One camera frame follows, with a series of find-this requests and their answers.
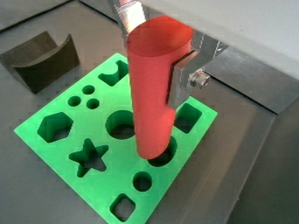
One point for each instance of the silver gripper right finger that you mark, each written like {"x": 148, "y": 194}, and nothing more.
{"x": 187, "y": 68}

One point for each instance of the gripper silver and black left finger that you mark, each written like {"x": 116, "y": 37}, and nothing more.
{"x": 128, "y": 13}

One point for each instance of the red oval peg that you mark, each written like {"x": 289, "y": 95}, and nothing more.
{"x": 156, "y": 44}

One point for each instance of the green shape sorting board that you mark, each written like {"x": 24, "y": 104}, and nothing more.
{"x": 82, "y": 134}

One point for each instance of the black curved holder stand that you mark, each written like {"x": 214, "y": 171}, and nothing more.
{"x": 38, "y": 62}

